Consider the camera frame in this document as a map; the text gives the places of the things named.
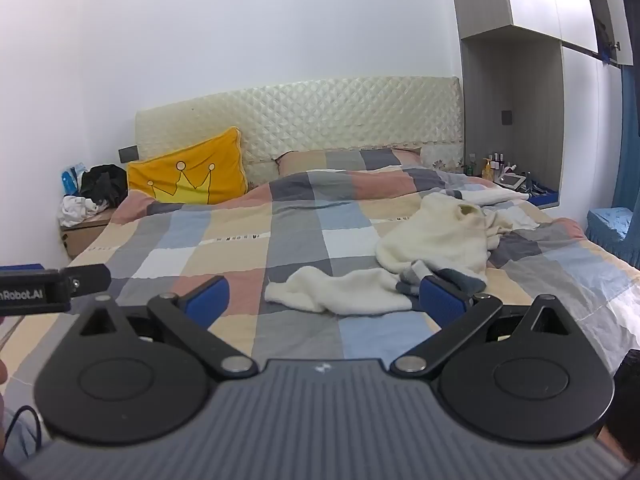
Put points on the blue covered chair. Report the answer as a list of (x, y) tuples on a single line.
[(615, 230)]

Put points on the white tablet device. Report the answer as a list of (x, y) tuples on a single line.
[(511, 180)]

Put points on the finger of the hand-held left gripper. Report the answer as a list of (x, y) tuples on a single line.
[(90, 277)]

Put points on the black cloth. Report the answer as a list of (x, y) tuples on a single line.
[(102, 185)]

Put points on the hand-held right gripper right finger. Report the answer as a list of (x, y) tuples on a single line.
[(440, 301)]

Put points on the cream floral pillow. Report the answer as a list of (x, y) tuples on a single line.
[(442, 160)]

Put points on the blue curtain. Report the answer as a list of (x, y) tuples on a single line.
[(627, 160)]

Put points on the dark wall switch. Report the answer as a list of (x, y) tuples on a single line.
[(507, 117)]

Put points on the blue tray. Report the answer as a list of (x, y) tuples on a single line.
[(546, 198)]

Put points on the plaid patchwork duvet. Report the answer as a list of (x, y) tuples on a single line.
[(300, 240)]

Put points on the white crumpled cloth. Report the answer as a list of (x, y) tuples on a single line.
[(75, 211)]

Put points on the green bottle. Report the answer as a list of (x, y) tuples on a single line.
[(471, 166)]

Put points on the dark wall socket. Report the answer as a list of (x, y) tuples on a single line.
[(128, 153)]

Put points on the yellow bottle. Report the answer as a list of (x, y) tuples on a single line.
[(487, 170)]

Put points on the plaid pillow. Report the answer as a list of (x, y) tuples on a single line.
[(345, 158)]

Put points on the blue plastic packet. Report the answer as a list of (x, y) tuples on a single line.
[(72, 178)]

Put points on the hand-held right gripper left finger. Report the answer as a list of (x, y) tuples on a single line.
[(207, 299)]

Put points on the yellow crown pillow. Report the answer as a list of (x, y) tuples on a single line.
[(222, 155)]

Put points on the cream quilted headboard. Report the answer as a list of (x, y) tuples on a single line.
[(325, 115)]

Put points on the white striped knit sweater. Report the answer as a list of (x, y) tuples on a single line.
[(435, 247)]

